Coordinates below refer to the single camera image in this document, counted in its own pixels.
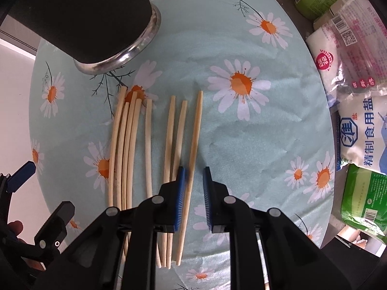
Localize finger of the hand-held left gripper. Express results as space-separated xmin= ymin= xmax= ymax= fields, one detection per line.
xmin=0 ymin=161 xmax=37 ymax=218
xmin=34 ymin=201 xmax=76 ymax=252

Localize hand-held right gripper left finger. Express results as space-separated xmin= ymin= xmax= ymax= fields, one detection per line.
xmin=39 ymin=166 xmax=186 ymax=290

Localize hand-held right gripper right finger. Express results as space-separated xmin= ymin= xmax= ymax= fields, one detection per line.
xmin=202 ymin=166 xmax=342 ymax=290

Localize bamboo chopstick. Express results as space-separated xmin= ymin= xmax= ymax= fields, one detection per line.
xmin=175 ymin=91 xmax=204 ymax=266

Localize row of bamboo chopsticks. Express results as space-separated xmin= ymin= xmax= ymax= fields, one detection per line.
xmin=107 ymin=86 xmax=188 ymax=269

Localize black utensil holder steel base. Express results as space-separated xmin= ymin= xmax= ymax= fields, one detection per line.
xmin=6 ymin=0 xmax=162 ymax=75

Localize person's left hand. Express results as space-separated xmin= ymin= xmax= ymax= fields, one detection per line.
xmin=7 ymin=220 xmax=25 ymax=237

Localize daisy print tablecloth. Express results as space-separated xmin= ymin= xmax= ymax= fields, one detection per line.
xmin=29 ymin=0 xmax=337 ymax=290

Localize bright green plastic packet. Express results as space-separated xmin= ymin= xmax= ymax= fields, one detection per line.
xmin=340 ymin=163 xmax=387 ymax=236

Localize white salt bag blue print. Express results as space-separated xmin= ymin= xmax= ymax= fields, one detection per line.
xmin=335 ymin=87 xmax=387 ymax=174

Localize white bag red logo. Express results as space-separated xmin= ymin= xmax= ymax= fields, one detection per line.
xmin=305 ymin=26 xmax=354 ymax=97

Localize cream packet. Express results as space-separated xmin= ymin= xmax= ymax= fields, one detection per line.
xmin=313 ymin=4 xmax=341 ymax=29

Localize clear pink print packet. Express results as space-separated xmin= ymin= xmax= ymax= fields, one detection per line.
xmin=328 ymin=0 xmax=387 ymax=94

